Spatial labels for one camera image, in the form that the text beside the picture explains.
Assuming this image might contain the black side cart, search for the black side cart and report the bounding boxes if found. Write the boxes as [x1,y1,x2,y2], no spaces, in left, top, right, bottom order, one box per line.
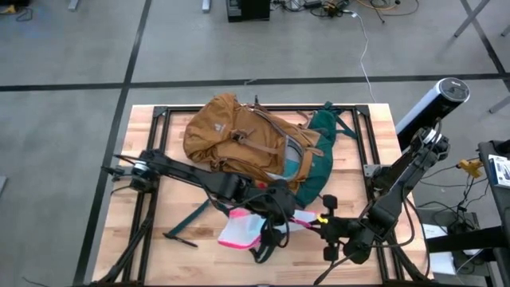
[426,139,510,287]

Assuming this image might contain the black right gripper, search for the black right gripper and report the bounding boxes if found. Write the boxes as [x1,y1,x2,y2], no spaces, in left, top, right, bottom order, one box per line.
[320,194,362,264]

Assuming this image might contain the white mesh pouch pink trim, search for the white mesh pouch pink trim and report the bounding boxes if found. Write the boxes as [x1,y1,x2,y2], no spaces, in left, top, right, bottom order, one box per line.
[216,206,322,252]

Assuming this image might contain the grey floor box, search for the grey floor box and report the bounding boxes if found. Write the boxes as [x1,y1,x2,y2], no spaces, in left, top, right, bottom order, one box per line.
[416,206,481,240]

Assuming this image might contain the white floor cable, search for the white floor cable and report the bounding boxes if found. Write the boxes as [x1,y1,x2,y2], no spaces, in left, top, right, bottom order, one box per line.
[350,10,378,104]

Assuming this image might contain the grey folding table leg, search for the grey folding table leg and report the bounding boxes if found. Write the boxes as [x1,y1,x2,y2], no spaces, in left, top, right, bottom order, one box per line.
[445,0,493,49]
[488,94,510,115]

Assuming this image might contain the yellow clamp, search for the yellow clamp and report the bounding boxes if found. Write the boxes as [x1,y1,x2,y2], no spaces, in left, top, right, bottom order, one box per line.
[456,159,485,179]

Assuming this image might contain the black metal table frame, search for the black metal table frame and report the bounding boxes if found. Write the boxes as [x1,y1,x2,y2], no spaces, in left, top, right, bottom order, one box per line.
[89,104,434,287]

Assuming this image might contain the black computer case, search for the black computer case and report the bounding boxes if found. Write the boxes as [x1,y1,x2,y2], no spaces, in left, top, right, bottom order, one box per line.
[226,0,273,23]

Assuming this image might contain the white paper sheet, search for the white paper sheet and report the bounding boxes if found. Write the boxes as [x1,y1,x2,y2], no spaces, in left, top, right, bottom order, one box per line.
[421,222,455,276]

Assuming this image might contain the white and blue box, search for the white and blue box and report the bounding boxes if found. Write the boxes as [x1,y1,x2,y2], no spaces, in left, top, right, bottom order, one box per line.
[488,154,510,189]

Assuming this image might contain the tangled floor cables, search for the tangled floor cables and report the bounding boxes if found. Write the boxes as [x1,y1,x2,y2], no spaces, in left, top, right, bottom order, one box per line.
[272,0,422,20]

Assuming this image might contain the tan and green backpack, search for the tan and green backpack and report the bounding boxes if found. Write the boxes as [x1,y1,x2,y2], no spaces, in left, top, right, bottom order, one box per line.
[164,92,360,239]

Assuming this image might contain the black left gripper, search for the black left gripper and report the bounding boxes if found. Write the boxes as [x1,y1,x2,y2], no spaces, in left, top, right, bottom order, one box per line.
[253,178,299,249]

